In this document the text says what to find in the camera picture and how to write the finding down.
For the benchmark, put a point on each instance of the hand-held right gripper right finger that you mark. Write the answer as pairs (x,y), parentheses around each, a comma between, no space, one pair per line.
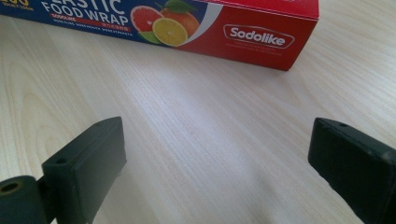
(355,165)

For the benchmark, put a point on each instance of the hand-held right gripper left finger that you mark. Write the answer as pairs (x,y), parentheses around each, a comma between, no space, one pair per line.
(84,169)

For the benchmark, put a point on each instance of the red and blue wrap box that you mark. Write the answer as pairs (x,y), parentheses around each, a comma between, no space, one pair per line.
(236,34)

